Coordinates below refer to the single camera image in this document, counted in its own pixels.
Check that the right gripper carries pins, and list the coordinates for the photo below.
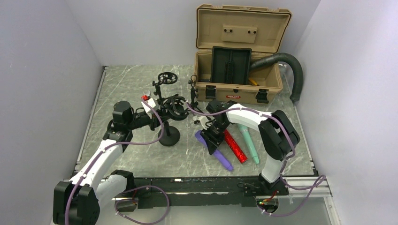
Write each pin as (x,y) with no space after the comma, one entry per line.
(211,140)

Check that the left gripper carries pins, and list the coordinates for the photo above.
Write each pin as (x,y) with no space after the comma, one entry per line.
(155,122)

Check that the purple microphone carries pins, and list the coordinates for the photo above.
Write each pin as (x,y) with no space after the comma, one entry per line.
(217,154)

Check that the red glitter microphone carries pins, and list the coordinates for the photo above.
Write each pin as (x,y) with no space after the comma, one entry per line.
(230,141)

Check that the teal microphone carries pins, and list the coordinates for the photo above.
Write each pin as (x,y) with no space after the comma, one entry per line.
(249,142)

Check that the small black tripod stand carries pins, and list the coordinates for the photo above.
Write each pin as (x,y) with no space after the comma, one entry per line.
(194,93)

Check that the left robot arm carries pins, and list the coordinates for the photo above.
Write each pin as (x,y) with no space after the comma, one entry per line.
(79,200)

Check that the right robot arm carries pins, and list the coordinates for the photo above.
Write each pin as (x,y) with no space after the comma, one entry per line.
(278,135)

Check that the yellow tool in case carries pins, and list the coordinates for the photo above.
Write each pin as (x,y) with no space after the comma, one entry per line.
(253,82)

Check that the black tray insert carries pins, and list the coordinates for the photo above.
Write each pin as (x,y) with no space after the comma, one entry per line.
(230,65)

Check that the tan plastic case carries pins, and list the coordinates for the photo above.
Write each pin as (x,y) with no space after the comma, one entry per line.
(259,28)

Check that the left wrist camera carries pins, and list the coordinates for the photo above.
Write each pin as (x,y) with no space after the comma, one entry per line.
(149,104)

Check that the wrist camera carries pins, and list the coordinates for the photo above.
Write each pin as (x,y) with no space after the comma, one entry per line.
(196,119)
(149,104)

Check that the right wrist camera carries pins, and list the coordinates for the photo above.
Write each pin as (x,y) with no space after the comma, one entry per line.
(196,119)

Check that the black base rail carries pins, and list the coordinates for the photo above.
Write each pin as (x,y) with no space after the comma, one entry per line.
(202,191)

